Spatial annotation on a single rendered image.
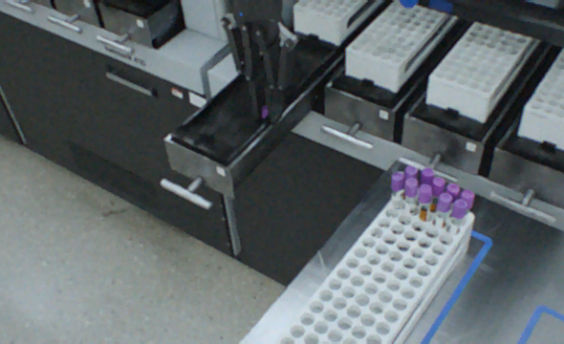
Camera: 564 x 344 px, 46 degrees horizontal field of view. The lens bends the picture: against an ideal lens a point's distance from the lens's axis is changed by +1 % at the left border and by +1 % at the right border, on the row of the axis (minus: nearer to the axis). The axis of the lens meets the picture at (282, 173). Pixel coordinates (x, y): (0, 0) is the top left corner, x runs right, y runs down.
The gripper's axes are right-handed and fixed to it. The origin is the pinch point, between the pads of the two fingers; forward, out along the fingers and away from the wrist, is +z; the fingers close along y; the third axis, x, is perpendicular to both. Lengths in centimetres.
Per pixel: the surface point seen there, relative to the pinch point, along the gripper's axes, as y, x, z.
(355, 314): -33.2, 29.1, -2.7
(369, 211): -25.1, 10.8, 2.3
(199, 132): 6.9, 9.6, 3.1
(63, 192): 95, -9, 84
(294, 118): -2.2, -4.4, 6.5
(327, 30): 1.8, -21.7, 0.2
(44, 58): 80, -11, 28
